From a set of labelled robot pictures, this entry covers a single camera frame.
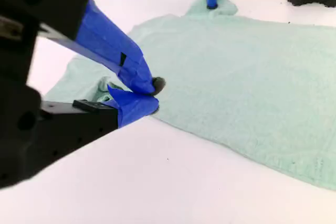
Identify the green t shirt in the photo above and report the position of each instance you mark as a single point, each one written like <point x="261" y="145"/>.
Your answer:
<point x="223" y="77"/>

